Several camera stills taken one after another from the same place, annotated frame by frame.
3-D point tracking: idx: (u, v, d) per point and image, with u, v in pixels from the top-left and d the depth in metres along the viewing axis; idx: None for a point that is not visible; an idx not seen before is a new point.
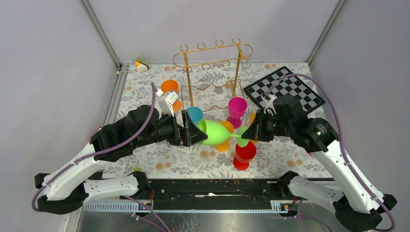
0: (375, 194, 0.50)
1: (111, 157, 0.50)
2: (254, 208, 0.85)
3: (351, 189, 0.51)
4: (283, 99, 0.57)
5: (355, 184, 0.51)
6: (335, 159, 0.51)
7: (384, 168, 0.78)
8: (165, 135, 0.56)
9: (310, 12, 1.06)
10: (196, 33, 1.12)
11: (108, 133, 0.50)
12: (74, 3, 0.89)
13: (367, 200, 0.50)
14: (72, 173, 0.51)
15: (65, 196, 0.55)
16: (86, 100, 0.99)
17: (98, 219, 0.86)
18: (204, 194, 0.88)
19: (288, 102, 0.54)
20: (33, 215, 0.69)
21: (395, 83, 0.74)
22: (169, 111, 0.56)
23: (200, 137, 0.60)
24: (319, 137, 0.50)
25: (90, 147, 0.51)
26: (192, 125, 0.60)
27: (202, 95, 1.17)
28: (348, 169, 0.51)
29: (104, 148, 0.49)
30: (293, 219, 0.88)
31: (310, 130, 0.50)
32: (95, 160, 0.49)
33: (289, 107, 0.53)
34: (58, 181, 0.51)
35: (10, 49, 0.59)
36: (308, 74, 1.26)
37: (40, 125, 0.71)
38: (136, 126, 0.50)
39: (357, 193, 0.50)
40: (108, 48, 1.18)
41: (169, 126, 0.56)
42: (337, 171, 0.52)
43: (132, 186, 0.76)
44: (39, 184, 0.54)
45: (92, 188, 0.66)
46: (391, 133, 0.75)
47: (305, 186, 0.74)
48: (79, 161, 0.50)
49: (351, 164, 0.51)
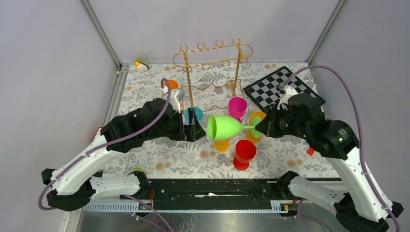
0: (386, 204, 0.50)
1: (123, 147, 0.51)
2: (254, 208, 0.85)
3: (363, 197, 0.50)
4: (300, 100, 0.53)
5: (369, 193, 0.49)
6: (353, 167, 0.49)
7: (384, 168, 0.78)
8: (170, 129, 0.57)
9: (310, 13, 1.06)
10: (196, 33, 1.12)
11: (120, 124, 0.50)
12: (75, 3, 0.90)
13: (377, 210, 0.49)
14: (84, 165, 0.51)
15: (74, 191, 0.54)
16: (86, 100, 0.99)
17: (99, 219, 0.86)
18: (204, 194, 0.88)
19: (307, 103, 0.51)
20: (33, 215, 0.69)
21: (395, 83, 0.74)
22: (176, 108, 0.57)
23: (202, 133, 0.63)
24: (340, 144, 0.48)
25: (101, 137, 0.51)
26: (196, 121, 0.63)
27: (202, 95, 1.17)
28: (364, 179, 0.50)
29: (116, 138, 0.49)
30: (293, 219, 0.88)
31: (329, 135, 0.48)
32: (108, 151, 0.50)
33: (309, 108, 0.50)
34: (68, 174, 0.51)
35: (11, 49, 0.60)
36: (308, 74, 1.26)
37: (39, 125, 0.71)
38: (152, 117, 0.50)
39: (369, 202, 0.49)
40: (108, 48, 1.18)
41: (176, 121, 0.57)
42: (352, 180, 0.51)
43: (135, 184, 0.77)
44: (47, 179, 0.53)
45: (98, 185, 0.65)
46: (390, 133, 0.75)
47: (305, 186, 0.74)
48: (91, 152, 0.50)
49: (368, 173, 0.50)
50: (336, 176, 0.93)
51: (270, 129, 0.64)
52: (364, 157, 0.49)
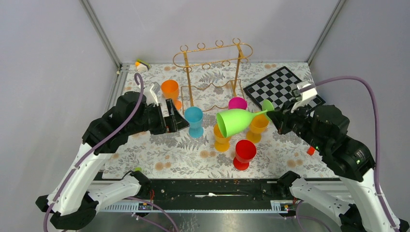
0: (394, 223, 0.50)
1: (110, 148, 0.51)
2: (254, 208, 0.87)
3: (373, 216, 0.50)
4: (330, 118, 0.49)
5: (380, 213, 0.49)
6: (367, 188, 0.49)
7: (384, 168, 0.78)
8: (151, 124, 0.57)
9: (310, 12, 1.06)
10: (196, 33, 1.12)
11: (99, 126, 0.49)
12: (74, 3, 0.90)
13: (387, 229, 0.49)
14: (78, 178, 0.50)
15: (77, 208, 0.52)
16: (86, 100, 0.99)
17: (98, 220, 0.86)
18: (204, 194, 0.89)
19: (336, 122, 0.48)
20: (33, 215, 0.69)
21: (395, 83, 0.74)
22: (154, 101, 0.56)
23: (183, 123, 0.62)
24: (357, 167, 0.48)
25: (86, 145, 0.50)
26: (177, 112, 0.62)
27: (202, 95, 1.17)
28: (378, 201, 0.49)
29: (99, 140, 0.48)
30: (293, 219, 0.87)
31: (345, 155, 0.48)
32: (96, 155, 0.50)
33: (339, 128, 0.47)
34: (65, 192, 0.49)
35: (11, 49, 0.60)
36: (308, 74, 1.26)
37: (40, 125, 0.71)
38: (129, 108, 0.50)
39: (380, 222, 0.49)
40: (108, 48, 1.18)
41: (154, 115, 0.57)
42: (365, 200, 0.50)
43: (135, 184, 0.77)
44: (44, 207, 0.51)
45: (99, 195, 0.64)
46: (391, 133, 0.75)
47: (308, 191, 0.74)
48: (80, 163, 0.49)
49: (381, 195, 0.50)
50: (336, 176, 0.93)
51: (282, 128, 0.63)
52: (378, 179, 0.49)
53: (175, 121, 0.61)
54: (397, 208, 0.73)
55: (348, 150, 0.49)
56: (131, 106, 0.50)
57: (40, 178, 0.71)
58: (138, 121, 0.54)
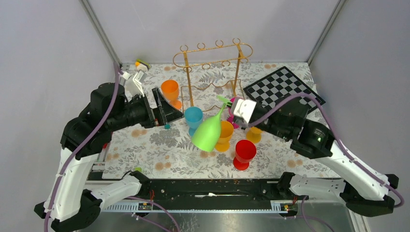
0: (382, 180, 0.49)
1: (92, 149, 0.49)
2: (255, 208, 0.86)
3: (360, 182, 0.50)
4: (294, 110, 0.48)
5: (364, 177, 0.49)
6: (340, 159, 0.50)
7: (383, 167, 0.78)
8: (137, 118, 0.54)
9: (311, 13, 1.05)
10: (197, 33, 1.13)
11: (77, 128, 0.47)
12: (74, 3, 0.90)
13: (378, 189, 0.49)
14: (66, 183, 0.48)
15: (77, 210, 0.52)
16: (85, 100, 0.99)
17: (98, 220, 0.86)
18: (205, 194, 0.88)
19: (298, 112, 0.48)
20: (33, 216, 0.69)
21: (395, 83, 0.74)
22: (139, 92, 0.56)
23: (176, 115, 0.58)
24: (322, 144, 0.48)
25: (65, 151, 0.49)
26: (165, 104, 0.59)
27: (202, 95, 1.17)
28: (355, 166, 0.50)
29: (78, 143, 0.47)
30: (296, 219, 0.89)
31: (309, 138, 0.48)
32: (79, 160, 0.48)
33: (301, 118, 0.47)
34: (57, 199, 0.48)
35: (11, 50, 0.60)
36: (308, 74, 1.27)
37: (39, 125, 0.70)
38: (104, 104, 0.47)
39: (368, 185, 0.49)
40: (108, 48, 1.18)
41: (141, 108, 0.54)
42: (345, 171, 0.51)
43: (135, 182, 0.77)
44: (43, 214, 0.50)
45: (102, 194, 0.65)
46: (390, 133, 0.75)
47: (306, 184, 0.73)
48: (64, 169, 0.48)
49: (356, 160, 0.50)
50: (336, 176, 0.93)
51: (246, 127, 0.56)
52: (344, 148, 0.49)
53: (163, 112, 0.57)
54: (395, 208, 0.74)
55: (307, 133, 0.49)
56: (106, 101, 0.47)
57: (39, 179, 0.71)
58: (118, 115, 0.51)
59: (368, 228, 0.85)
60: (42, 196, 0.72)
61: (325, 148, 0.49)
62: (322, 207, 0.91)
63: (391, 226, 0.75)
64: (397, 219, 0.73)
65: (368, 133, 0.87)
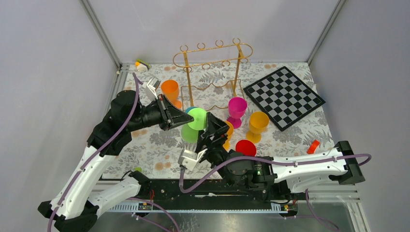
0: (331, 157, 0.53)
1: (115, 149, 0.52)
2: (255, 208, 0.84)
3: (319, 171, 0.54)
4: (241, 166, 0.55)
5: (315, 167, 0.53)
6: (287, 170, 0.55)
7: (382, 168, 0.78)
8: (153, 121, 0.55)
9: (312, 12, 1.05)
10: (197, 34, 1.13)
11: (104, 130, 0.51)
12: (74, 3, 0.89)
13: (335, 165, 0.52)
14: (82, 181, 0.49)
15: (80, 212, 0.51)
16: (86, 100, 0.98)
17: (99, 219, 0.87)
18: (204, 194, 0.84)
19: (246, 166, 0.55)
20: (36, 216, 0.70)
21: (395, 84, 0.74)
22: (153, 96, 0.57)
23: (184, 117, 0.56)
24: (264, 173, 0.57)
25: (90, 149, 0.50)
26: (172, 107, 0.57)
27: (202, 95, 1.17)
28: (303, 165, 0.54)
29: (105, 141, 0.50)
30: (300, 217, 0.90)
31: (258, 178, 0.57)
32: (102, 156, 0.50)
33: (250, 167, 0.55)
34: (69, 195, 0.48)
35: (10, 50, 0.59)
36: (308, 74, 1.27)
37: (39, 125, 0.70)
38: (124, 111, 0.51)
39: (324, 169, 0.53)
40: (108, 48, 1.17)
41: (156, 110, 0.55)
42: (302, 174, 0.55)
43: (135, 184, 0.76)
44: (47, 213, 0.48)
45: (98, 199, 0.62)
46: (390, 134, 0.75)
47: (299, 181, 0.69)
48: (85, 165, 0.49)
49: (297, 162, 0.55)
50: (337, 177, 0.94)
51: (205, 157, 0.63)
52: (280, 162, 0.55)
53: (171, 115, 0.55)
54: (393, 209, 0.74)
55: (252, 172, 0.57)
56: (126, 107, 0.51)
57: (42, 180, 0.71)
58: (137, 119, 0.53)
59: (368, 228, 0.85)
60: (47, 196, 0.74)
61: (269, 175, 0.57)
62: (322, 206, 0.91)
63: (391, 226, 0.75)
64: (396, 219, 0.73)
65: (368, 133, 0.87)
